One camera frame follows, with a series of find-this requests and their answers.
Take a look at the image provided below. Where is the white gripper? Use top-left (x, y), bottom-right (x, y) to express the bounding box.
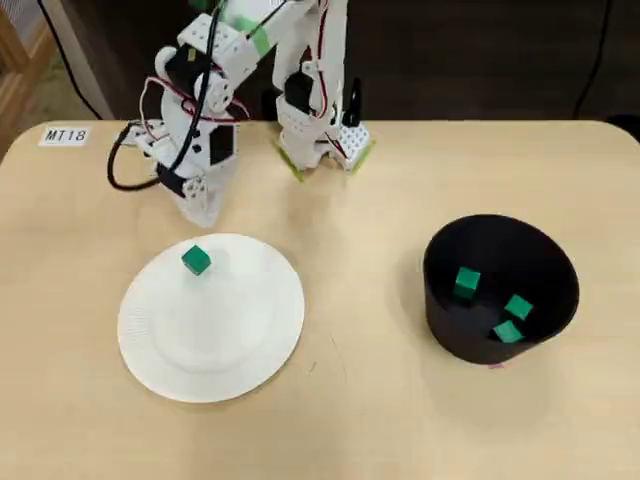
top-left (154, 92), bottom-right (238, 227)

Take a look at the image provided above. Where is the green cube block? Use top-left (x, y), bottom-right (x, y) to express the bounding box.
top-left (453, 267), bottom-right (481, 300)
top-left (492, 319), bottom-right (525, 345)
top-left (181, 244), bottom-right (212, 276)
top-left (503, 293), bottom-right (534, 321)

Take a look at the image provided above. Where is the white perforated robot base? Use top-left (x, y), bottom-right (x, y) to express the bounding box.
top-left (277, 107), bottom-right (375, 174)

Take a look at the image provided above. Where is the black pot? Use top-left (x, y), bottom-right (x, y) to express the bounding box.
top-left (422, 213), bottom-right (581, 366)

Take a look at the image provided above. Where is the yellow-green base mat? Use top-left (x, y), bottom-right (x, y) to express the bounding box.
top-left (271, 137), bottom-right (377, 185)

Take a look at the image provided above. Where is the white MT18 label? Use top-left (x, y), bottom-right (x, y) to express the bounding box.
top-left (39, 124), bottom-right (92, 148)

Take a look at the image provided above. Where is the white paper plate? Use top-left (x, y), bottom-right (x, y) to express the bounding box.
top-left (117, 232), bottom-right (307, 404)

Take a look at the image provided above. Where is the light green tape strip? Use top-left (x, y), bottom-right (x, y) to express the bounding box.
top-left (232, 13), bottom-right (275, 54)

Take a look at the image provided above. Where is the black table clamp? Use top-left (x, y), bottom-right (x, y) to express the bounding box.
top-left (342, 77), bottom-right (365, 127)

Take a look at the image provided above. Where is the white slanted panel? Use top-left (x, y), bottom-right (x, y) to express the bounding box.
top-left (39, 0), bottom-right (117, 121)

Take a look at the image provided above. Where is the wooden shelf unit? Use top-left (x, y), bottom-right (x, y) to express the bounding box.
top-left (0, 0), bottom-right (54, 166)

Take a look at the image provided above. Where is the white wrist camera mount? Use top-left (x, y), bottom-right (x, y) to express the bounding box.
top-left (117, 119), bottom-right (174, 161)

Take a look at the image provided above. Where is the thick black camera cable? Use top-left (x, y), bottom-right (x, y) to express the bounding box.
top-left (107, 0), bottom-right (226, 192)

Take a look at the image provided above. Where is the thin black cable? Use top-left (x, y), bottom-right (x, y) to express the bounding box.
top-left (572, 0), bottom-right (615, 115)
top-left (42, 0), bottom-right (104, 121)

